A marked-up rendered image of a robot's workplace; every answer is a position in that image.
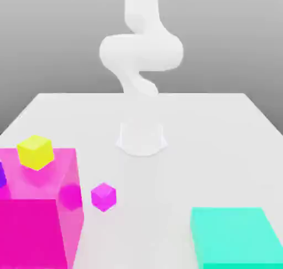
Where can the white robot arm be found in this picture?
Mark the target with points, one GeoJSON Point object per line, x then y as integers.
{"type": "Point", "coordinates": [141, 52]}

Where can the small magenta cube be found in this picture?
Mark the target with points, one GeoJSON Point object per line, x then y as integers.
{"type": "Point", "coordinates": [103, 197]}

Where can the small yellow cube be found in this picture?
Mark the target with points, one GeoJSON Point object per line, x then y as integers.
{"type": "Point", "coordinates": [35, 152]}

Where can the small purple cube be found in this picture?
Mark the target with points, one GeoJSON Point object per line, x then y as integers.
{"type": "Point", "coordinates": [1, 176]}

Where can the large pink box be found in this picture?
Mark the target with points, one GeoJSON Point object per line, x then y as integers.
{"type": "Point", "coordinates": [42, 180]}

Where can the large turquoise box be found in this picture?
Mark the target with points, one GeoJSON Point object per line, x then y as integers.
{"type": "Point", "coordinates": [236, 235]}

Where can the large magenta box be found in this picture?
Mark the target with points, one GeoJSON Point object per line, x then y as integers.
{"type": "Point", "coordinates": [28, 233]}

